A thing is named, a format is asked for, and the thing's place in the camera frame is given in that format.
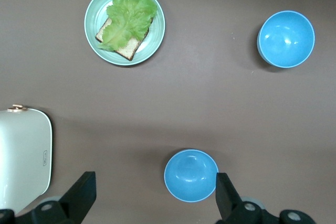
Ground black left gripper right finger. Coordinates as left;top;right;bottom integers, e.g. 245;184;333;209
215;173;316;224

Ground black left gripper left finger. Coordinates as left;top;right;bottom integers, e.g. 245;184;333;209
0;171;97;224

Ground blue bowl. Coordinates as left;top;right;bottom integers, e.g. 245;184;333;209
257;10;316;69
164;148;219;204

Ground white toaster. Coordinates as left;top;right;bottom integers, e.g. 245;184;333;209
0;104;53;214

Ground brown table cover sheet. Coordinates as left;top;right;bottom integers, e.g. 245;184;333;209
0;0;336;224

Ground toasted bread slice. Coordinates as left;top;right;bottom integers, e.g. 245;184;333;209
94;18;153;61

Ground pale green plate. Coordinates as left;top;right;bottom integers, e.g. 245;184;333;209
84;0;166;67

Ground green lettuce leaf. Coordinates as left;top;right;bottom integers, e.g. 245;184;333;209
97;0;158;52

